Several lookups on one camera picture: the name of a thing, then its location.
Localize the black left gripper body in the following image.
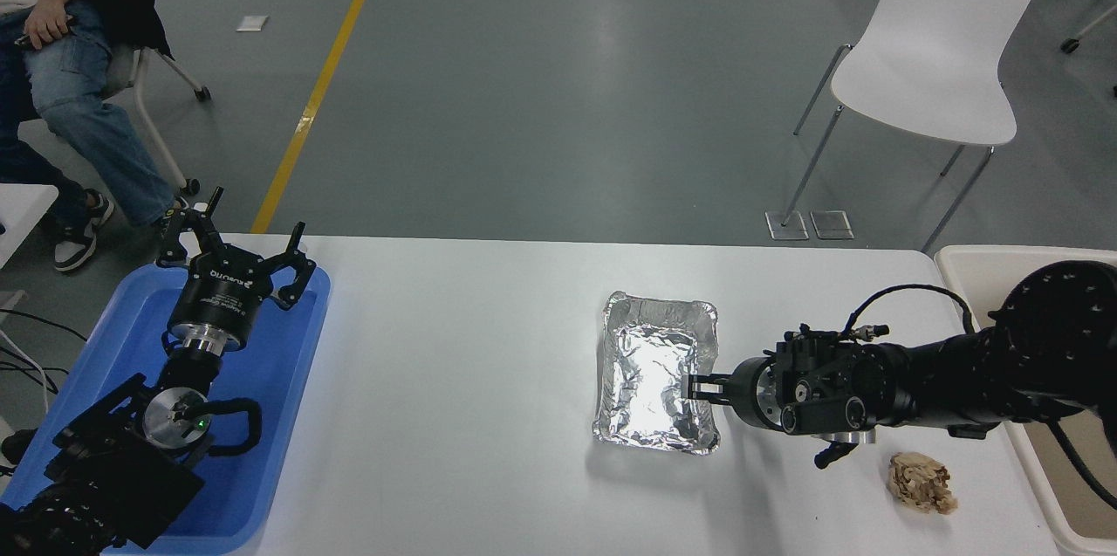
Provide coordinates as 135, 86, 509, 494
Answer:
166, 246, 273, 343

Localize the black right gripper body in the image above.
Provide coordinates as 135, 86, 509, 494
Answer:
730, 356, 774, 432

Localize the rectangular foil tray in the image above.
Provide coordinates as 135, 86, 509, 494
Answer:
593, 291, 722, 456

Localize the metal floor plate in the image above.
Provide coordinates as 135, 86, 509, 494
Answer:
766, 211, 810, 241
810, 210, 854, 240

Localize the person's hand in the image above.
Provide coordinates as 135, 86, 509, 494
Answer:
24, 8, 76, 51

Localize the blue plastic tray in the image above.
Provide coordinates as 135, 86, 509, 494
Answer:
0, 262, 332, 554

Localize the white rolling chair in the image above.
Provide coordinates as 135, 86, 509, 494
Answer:
17, 45, 213, 197

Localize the person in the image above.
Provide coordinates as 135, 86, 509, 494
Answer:
0, 0, 189, 273

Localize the small white table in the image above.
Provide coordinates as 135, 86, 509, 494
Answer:
0, 183, 60, 269

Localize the crumpled tan paper ball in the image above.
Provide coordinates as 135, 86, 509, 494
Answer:
888, 451, 959, 516

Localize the large pale bin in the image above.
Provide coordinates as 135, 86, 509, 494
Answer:
934, 244, 1117, 556

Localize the white chair with metal legs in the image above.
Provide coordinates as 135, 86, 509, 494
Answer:
779, 0, 1055, 254

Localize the white caster leg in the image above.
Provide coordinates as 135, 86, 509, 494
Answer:
1060, 2, 1117, 55

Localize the black floor cable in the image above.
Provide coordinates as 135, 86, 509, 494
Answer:
0, 308, 89, 395

